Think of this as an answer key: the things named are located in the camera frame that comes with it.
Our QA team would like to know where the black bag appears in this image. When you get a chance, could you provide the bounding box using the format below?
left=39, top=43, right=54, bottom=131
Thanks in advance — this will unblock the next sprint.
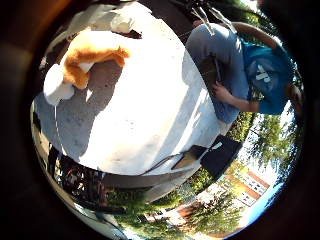
left=199, top=133, right=244, bottom=179

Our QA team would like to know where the grey cable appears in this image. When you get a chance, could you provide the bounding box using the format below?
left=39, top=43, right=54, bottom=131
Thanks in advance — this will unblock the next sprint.
left=139, top=151, right=183, bottom=177

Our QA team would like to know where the orange fox plush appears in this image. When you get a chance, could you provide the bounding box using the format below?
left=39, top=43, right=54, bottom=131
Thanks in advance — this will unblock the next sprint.
left=43, top=28, right=132, bottom=107

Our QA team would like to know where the white metal leg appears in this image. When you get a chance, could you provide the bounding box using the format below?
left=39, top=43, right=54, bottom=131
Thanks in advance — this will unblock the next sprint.
left=191, top=6, right=215, bottom=36
left=209, top=7, right=238, bottom=34

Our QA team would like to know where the brick building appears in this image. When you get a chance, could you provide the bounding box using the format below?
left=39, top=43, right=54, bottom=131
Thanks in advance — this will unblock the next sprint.
left=226, top=169, right=272, bottom=208

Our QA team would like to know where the green hedge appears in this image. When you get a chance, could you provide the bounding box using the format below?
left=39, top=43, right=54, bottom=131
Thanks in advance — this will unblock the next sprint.
left=188, top=111, right=258, bottom=196

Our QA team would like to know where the person in blue shirt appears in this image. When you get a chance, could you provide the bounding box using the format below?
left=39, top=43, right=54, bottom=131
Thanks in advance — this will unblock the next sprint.
left=185, top=20, right=304, bottom=126

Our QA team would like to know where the black equipment pile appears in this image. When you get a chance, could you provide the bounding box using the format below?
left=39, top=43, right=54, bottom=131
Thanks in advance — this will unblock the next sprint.
left=49, top=146, right=108, bottom=208

